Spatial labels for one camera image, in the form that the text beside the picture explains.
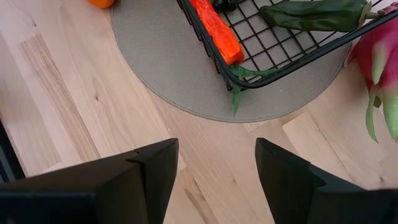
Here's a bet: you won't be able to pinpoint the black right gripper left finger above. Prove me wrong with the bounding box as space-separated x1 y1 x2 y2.
0 138 180 224

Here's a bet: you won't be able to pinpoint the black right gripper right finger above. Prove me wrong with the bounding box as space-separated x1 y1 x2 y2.
254 138 398 224

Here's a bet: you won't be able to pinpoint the pink dragon fruit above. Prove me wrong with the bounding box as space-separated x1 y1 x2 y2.
343 2 398 144

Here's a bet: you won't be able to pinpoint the dark green long pepper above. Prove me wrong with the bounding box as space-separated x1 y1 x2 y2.
259 0 382 34

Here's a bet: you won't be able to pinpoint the red chili peppers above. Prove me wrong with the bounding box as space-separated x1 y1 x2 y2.
189 0 279 118

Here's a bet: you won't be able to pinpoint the orange fruit with leaf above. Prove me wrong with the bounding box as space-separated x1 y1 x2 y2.
87 0 116 9

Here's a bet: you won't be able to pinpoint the black grape bunch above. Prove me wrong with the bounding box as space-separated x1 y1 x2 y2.
211 0 239 14

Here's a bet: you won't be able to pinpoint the round grey mat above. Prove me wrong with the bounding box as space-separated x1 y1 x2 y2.
111 0 353 123

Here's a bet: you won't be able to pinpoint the black table frame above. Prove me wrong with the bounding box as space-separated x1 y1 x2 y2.
0 119 26 184

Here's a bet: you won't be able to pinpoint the black wire basket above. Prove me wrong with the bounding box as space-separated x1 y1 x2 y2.
176 0 398 91

